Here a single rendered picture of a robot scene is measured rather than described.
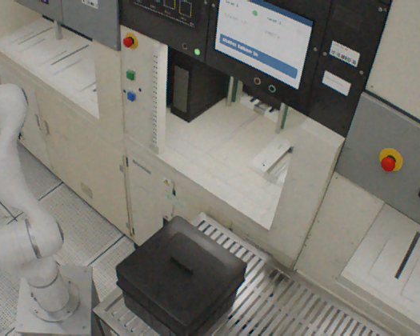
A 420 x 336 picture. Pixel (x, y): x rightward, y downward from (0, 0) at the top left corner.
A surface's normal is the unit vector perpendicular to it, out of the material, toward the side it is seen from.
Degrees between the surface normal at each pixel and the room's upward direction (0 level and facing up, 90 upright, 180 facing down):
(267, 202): 0
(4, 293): 0
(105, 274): 0
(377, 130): 90
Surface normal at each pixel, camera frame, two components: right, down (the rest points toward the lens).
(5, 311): 0.07, -0.69
